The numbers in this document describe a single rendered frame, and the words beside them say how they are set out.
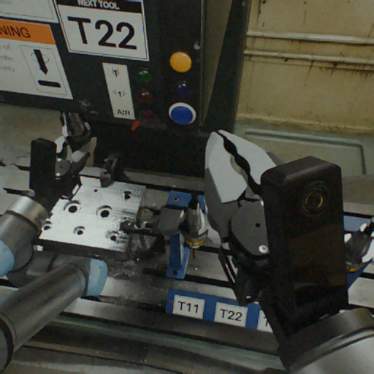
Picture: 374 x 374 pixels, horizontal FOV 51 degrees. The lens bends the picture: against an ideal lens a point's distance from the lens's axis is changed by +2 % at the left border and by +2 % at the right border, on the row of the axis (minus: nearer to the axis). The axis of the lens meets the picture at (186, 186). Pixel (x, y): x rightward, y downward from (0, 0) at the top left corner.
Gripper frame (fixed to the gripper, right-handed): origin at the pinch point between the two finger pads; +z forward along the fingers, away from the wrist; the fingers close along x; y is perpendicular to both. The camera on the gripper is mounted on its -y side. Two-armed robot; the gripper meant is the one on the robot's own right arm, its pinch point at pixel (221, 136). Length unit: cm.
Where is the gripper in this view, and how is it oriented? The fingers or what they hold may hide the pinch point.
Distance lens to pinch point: 37.7
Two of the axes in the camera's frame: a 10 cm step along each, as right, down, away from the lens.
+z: -3.4, -7.5, 5.7
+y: 0.1, 6.1, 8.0
